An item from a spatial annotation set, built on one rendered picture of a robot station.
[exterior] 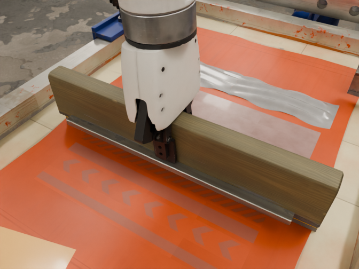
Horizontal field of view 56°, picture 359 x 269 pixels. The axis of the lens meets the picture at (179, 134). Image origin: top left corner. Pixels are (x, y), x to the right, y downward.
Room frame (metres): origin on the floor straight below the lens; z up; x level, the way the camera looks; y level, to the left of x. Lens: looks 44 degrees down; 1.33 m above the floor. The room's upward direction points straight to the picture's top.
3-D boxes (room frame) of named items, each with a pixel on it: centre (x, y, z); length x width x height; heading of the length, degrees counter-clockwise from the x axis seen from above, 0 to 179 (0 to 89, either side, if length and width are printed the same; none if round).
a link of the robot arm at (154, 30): (0.33, 0.02, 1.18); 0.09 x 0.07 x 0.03; 150
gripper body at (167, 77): (0.32, 0.02, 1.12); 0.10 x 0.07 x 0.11; 150
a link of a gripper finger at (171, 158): (0.29, 0.03, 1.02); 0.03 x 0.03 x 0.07; 60
